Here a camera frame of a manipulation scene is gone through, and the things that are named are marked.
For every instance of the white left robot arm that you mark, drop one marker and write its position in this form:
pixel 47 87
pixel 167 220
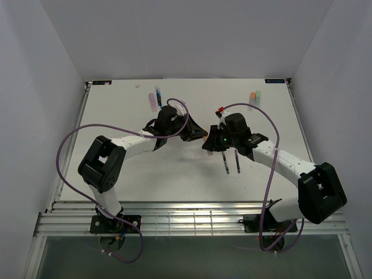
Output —
pixel 101 166

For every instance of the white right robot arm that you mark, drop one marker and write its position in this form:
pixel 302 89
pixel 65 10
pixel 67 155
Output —
pixel 320 193

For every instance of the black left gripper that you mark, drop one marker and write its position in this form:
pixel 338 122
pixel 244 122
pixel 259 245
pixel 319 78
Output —
pixel 194 131

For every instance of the green ink pen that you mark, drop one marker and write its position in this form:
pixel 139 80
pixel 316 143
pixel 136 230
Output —
pixel 225 162

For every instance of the green highlighter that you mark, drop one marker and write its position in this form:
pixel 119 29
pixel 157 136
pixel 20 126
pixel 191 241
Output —
pixel 257 98

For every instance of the blue ink pen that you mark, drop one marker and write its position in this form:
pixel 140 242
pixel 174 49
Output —
pixel 158 96

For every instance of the yellow orange highlighter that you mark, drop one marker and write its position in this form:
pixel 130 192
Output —
pixel 208 152

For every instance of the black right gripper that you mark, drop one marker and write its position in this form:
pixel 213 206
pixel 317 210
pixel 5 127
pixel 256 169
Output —
pixel 212 143

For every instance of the purple ink pen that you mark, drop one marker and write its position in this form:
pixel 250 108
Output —
pixel 237 161

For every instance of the pink highlighter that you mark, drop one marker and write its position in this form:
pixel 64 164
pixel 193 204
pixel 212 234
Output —
pixel 153 102

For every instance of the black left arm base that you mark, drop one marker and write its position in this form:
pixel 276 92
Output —
pixel 104 225

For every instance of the aluminium frame rail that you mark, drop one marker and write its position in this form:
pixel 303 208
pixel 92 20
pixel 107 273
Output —
pixel 157 219

